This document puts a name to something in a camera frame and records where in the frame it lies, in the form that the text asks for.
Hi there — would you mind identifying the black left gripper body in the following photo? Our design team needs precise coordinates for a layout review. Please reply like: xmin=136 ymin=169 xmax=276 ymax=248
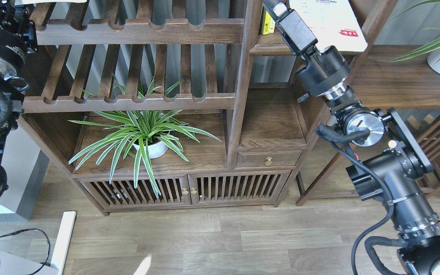
xmin=0 ymin=0 xmax=38 ymax=54

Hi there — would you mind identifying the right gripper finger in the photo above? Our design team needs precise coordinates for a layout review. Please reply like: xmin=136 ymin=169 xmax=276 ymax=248
xmin=263 ymin=0 xmax=288 ymax=17

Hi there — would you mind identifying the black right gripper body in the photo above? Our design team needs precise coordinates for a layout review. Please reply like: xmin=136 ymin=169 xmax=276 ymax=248
xmin=275 ymin=9 xmax=318 ymax=55

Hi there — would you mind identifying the white book red stamp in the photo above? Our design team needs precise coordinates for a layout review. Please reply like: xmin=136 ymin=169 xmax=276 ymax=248
xmin=289 ymin=0 xmax=368 ymax=52

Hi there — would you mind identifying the pale pink white book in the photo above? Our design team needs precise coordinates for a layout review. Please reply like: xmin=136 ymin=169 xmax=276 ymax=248
xmin=14 ymin=0 xmax=87 ymax=5

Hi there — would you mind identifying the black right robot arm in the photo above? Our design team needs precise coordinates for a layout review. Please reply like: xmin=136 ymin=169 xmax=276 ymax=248
xmin=264 ymin=0 xmax=440 ymax=275

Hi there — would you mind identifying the wooden side shelf unit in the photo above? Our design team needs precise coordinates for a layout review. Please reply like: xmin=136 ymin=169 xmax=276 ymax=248
xmin=296 ymin=45 xmax=440 ymax=207

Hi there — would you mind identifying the yellow upright book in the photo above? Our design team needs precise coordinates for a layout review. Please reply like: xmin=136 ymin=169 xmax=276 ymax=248
xmin=260 ymin=9 xmax=275 ymax=35

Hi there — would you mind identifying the small wooden drawer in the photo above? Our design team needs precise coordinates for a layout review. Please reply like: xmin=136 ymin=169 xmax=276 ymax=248
xmin=236 ymin=150 xmax=302 ymax=168

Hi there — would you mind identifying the white grey object at left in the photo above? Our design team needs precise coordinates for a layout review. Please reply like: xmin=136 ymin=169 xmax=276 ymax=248
xmin=0 ymin=127 xmax=49 ymax=222

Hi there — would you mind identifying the right slatted cabinet door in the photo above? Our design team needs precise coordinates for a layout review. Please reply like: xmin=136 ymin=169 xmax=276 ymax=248
xmin=188 ymin=170 xmax=289 ymax=207

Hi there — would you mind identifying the slatted cabinet door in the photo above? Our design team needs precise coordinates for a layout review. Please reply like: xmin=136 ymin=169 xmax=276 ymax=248
xmin=79 ymin=175 xmax=191 ymax=210
xmin=188 ymin=170 xmax=289 ymax=207

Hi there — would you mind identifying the dark wooden bookshelf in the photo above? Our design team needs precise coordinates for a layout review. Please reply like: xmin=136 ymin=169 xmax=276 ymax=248
xmin=14 ymin=0 xmax=398 ymax=217

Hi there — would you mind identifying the spider plant in white pot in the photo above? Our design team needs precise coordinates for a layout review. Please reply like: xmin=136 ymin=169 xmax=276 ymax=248
xmin=67 ymin=74 xmax=221 ymax=197

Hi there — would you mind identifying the left slatted cabinet door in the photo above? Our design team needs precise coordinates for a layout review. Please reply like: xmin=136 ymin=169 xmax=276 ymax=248
xmin=79 ymin=175 xmax=191 ymax=210

